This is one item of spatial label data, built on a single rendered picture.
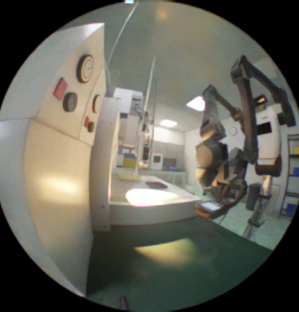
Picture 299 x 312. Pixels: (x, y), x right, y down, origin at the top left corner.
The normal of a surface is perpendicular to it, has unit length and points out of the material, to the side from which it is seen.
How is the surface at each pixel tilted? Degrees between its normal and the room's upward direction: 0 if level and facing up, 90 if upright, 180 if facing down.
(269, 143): 90
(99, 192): 90
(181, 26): 180
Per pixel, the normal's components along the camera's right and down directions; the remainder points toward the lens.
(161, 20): -0.10, 0.99
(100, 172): 0.29, -0.01
